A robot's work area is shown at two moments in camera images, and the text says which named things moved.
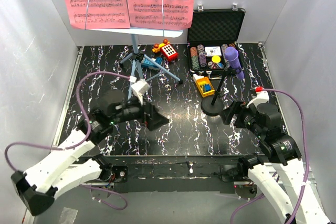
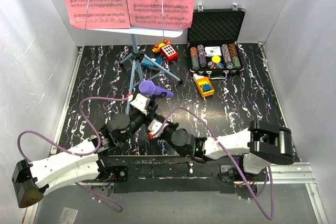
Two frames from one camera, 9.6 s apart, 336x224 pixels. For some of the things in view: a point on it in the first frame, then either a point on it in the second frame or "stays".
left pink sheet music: x=108 y=8 stays
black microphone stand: x=212 y=106 to x=152 y=101
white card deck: x=211 y=51 stays
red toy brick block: x=169 y=52 stays
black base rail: x=174 y=173 stays
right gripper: x=239 y=108 to x=170 y=124
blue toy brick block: x=146 y=62 stays
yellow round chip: x=216 y=59 stays
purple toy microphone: x=231 y=55 to x=148 y=87
